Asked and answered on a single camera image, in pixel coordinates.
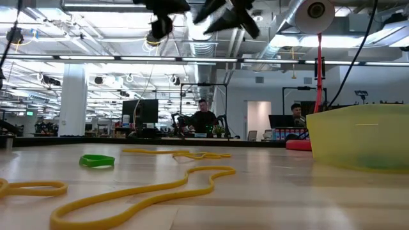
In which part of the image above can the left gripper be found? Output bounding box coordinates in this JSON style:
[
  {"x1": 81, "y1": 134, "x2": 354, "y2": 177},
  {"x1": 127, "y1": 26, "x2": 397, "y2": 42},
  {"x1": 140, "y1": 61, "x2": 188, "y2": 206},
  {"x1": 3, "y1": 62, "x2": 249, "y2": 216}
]
[{"x1": 133, "y1": 0, "x2": 192, "y2": 42}]

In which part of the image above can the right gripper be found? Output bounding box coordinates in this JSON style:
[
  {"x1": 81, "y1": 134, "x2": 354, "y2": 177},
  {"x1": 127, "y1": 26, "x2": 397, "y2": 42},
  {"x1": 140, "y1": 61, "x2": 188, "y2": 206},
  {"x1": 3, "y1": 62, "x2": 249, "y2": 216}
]
[{"x1": 192, "y1": 0, "x2": 261, "y2": 40}]

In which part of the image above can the long yellow rubber band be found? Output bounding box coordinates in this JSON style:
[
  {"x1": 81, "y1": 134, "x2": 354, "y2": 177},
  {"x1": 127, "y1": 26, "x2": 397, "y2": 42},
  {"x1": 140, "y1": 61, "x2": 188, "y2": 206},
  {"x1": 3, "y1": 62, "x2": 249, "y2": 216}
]
[{"x1": 49, "y1": 165, "x2": 237, "y2": 230}]

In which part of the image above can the green rubber band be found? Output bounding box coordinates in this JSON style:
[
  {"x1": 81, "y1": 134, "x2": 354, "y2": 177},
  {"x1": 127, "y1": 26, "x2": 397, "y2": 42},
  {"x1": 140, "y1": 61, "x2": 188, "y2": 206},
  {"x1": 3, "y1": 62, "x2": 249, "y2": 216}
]
[{"x1": 79, "y1": 154, "x2": 116, "y2": 169}]

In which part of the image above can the yellow plastic bin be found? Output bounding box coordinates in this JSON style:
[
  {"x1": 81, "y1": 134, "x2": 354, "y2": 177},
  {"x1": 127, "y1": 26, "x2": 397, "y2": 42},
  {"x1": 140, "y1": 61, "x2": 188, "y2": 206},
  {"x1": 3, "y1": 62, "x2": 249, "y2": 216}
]
[{"x1": 305, "y1": 103, "x2": 409, "y2": 175}]

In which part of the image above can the black ceiling device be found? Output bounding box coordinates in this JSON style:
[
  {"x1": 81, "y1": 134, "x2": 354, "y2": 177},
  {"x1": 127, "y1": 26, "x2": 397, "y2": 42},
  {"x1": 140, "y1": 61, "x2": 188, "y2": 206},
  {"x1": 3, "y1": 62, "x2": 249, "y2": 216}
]
[
  {"x1": 5, "y1": 26, "x2": 25, "y2": 45},
  {"x1": 146, "y1": 31, "x2": 162, "y2": 47}
]

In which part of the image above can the black monitor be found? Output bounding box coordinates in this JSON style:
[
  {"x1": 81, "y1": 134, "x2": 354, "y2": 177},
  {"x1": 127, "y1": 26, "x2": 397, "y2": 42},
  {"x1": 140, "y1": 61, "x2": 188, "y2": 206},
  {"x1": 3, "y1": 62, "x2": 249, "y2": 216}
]
[{"x1": 121, "y1": 98, "x2": 160, "y2": 139}]

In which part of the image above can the person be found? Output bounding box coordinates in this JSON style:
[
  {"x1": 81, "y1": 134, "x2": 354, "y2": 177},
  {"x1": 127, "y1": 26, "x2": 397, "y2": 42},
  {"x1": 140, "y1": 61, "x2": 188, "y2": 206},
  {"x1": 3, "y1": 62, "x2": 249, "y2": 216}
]
[
  {"x1": 289, "y1": 102, "x2": 308, "y2": 128},
  {"x1": 188, "y1": 98, "x2": 220, "y2": 139}
]

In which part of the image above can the small potted plant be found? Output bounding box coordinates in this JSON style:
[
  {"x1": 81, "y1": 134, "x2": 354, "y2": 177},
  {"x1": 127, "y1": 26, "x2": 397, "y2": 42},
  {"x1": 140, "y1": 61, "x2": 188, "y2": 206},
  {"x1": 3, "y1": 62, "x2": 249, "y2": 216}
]
[{"x1": 212, "y1": 124, "x2": 226, "y2": 139}]

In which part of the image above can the black laptop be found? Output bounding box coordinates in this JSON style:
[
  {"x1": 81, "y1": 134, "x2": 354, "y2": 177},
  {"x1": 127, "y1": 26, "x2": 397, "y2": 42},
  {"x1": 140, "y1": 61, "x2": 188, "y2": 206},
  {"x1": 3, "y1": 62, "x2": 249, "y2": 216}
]
[{"x1": 268, "y1": 114, "x2": 297, "y2": 130}]

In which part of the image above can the white pillar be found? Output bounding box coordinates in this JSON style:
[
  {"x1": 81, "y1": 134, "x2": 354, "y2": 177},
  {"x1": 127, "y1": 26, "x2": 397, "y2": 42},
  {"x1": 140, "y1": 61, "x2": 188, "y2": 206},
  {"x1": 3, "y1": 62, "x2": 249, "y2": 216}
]
[{"x1": 58, "y1": 63, "x2": 89, "y2": 138}]

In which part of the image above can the colourful box row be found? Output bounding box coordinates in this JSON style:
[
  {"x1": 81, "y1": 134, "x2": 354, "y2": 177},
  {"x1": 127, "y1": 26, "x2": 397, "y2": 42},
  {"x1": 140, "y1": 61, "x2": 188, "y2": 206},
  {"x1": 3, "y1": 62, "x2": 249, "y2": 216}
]
[{"x1": 272, "y1": 127, "x2": 310, "y2": 142}]

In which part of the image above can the red desk lamp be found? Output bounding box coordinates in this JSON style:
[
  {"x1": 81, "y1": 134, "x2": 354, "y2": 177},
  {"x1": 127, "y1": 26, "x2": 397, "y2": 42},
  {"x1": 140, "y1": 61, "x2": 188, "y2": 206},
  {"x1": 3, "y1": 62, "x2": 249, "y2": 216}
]
[{"x1": 285, "y1": 0, "x2": 336, "y2": 152}]

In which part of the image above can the silver ventilation duct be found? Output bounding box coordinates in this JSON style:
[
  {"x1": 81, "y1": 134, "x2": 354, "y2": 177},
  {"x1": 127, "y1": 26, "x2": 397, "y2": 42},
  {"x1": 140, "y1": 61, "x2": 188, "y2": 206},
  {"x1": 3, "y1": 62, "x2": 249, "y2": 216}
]
[{"x1": 182, "y1": 6, "x2": 219, "y2": 96}]

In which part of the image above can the black stand frame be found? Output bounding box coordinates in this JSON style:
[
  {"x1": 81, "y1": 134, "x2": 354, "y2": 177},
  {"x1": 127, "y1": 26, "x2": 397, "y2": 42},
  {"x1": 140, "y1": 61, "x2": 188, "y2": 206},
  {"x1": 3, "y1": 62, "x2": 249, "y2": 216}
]
[
  {"x1": 281, "y1": 85, "x2": 328, "y2": 116},
  {"x1": 180, "y1": 82, "x2": 229, "y2": 139}
]

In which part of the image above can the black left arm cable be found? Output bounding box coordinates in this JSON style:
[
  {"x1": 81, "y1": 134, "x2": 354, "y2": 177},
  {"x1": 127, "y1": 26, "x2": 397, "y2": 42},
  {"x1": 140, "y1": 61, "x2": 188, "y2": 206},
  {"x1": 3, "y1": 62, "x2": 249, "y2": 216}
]
[{"x1": 0, "y1": 0, "x2": 24, "y2": 70}]

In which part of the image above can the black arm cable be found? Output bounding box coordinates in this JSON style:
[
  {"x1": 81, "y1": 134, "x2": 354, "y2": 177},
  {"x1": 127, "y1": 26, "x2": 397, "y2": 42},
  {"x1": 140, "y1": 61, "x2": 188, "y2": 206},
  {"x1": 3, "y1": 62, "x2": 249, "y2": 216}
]
[
  {"x1": 0, "y1": 0, "x2": 24, "y2": 70},
  {"x1": 325, "y1": 0, "x2": 380, "y2": 109}
]

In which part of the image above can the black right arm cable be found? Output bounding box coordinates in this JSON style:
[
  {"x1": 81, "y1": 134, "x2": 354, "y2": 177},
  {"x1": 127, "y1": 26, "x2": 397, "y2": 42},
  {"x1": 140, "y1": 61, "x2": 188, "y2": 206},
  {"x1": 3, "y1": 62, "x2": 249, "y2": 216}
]
[{"x1": 325, "y1": 0, "x2": 380, "y2": 109}]

